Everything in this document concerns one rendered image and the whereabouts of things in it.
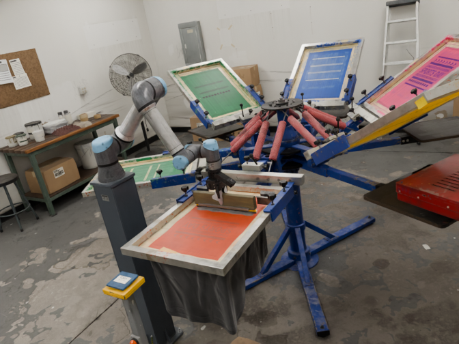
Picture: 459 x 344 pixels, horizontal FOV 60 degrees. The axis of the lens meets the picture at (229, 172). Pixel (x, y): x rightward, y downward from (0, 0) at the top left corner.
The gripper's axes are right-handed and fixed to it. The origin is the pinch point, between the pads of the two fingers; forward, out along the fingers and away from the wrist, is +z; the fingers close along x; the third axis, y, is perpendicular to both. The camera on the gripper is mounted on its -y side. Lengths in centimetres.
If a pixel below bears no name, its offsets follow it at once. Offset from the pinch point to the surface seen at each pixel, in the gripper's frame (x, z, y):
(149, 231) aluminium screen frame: 35.0, 1.7, 25.3
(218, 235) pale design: 25.3, 4.9, -10.5
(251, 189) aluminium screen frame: -22.3, 2.7, -5.6
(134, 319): 71, 23, 10
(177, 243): 36.7, 5.0, 6.8
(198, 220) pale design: 14.6, 5.0, 8.7
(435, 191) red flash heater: -10, -10, -102
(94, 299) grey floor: 5, 101, 138
